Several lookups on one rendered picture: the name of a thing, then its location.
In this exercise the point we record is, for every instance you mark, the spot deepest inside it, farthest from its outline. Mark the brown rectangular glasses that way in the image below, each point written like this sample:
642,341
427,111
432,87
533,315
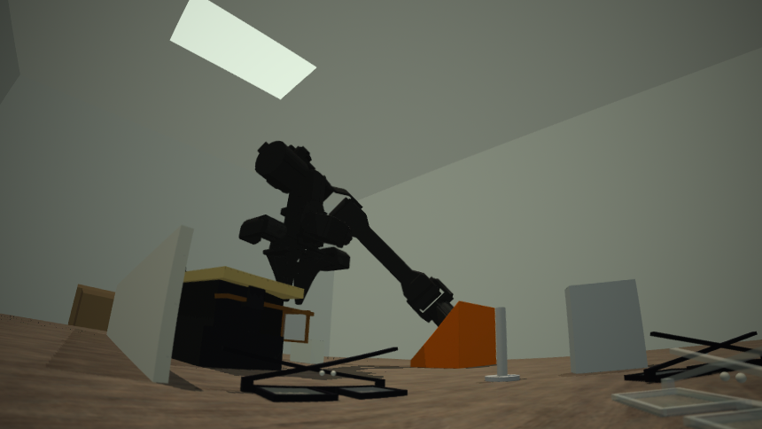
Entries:
295,322

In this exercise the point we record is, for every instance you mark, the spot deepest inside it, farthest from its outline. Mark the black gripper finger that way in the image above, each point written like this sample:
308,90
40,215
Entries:
304,274
282,261

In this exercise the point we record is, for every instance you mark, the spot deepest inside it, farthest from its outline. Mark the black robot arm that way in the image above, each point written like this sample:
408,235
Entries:
288,169

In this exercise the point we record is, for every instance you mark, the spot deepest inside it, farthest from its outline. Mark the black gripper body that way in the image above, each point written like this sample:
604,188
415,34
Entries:
280,234

